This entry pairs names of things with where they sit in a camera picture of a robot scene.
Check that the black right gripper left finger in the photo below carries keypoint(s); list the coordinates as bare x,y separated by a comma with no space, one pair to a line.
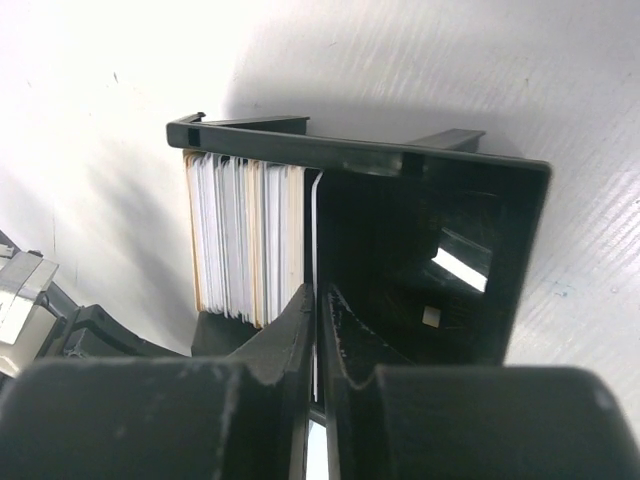
242,416

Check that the black plastic card box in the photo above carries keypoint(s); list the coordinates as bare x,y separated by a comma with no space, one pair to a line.
428,242

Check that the stack of credit cards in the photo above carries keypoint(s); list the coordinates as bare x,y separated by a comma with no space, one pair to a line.
248,235

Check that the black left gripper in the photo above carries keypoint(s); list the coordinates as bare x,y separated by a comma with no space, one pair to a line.
90,331

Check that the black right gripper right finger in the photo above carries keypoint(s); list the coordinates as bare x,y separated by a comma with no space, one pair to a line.
389,419

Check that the white credit card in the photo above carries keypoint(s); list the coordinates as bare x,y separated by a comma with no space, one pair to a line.
317,389

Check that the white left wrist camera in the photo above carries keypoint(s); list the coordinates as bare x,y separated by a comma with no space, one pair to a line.
24,277

